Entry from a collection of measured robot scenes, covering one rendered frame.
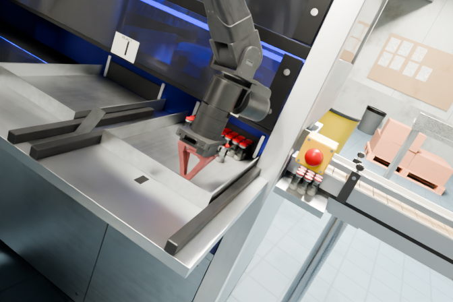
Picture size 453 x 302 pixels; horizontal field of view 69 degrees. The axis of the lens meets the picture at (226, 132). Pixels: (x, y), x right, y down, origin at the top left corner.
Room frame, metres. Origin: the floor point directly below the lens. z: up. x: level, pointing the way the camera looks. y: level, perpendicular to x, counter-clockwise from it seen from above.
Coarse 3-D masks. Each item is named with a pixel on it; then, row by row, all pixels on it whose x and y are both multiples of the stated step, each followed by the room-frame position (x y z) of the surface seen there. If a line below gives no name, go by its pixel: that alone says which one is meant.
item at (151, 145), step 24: (144, 120) 0.72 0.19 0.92; (168, 120) 0.82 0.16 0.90; (120, 144) 0.58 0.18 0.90; (144, 144) 0.67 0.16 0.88; (168, 144) 0.72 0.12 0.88; (144, 168) 0.56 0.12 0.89; (168, 168) 0.55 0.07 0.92; (192, 168) 0.65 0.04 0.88; (216, 168) 0.70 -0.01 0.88; (240, 168) 0.76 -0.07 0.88; (192, 192) 0.53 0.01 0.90; (216, 192) 0.54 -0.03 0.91
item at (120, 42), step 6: (120, 36) 0.91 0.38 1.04; (126, 36) 0.91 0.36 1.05; (114, 42) 0.92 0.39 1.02; (120, 42) 0.91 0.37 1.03; (126, 42) 0.90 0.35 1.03; (132, 42) 0.90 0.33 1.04; (138, 42) 0.89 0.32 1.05; (114, 48) 0.92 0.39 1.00; (120, 48) 0.91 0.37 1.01; (132, 48) 0.90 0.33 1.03; (120, 54) 0.91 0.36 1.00; (126, 54) 0.90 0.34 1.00; (132, 54) 0.90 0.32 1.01; (132, 60) 0.89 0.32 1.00
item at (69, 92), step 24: (0, 72) 0.69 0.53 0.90; (24, 72) 0.77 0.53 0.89; (48, 72) 0.83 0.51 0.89; (72, 72) 0.91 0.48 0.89; (96, 72) 1.00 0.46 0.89; (24, 96) 0.66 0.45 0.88; (48, 96) 0.64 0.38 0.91; (72, 96) 0.76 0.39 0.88; (96, 96) 0.83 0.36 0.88; (120, 96) 0.90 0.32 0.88
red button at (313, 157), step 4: (312, 148) 0.72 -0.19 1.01; (316, 148) 0.72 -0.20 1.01; (308, 152) 0.71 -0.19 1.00; (312, 152) 0.70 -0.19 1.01; (316, 152) 0.70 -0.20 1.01; (320, 152) 0.71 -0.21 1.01; (308, 156) 0.70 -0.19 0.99; (312, 156) 0.70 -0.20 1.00; (316, 156) 0.70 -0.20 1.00; (320, 156) 0.70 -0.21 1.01; (308, 160) 0.70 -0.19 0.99; (312, 160) 0.70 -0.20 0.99; (316, 160) 0.70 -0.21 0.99; (320, 160) 0.70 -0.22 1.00; (308, 164) 0.71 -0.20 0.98; (312, 164) 0.70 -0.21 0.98; (316, 164) 0.70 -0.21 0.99
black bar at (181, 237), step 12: (252, 168) 0.74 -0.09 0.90; (240, 180) 0.65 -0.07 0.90; (252, 180) 0.71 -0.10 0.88; (228, 192) 0.58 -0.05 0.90; (216, 204) 0.52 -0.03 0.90; (204, 216) 0.47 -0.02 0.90; (192, 228) 0.43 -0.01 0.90; (168, 240) 0.38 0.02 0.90; (180, 240) 0.39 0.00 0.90; (168, 252) 0.38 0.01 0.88
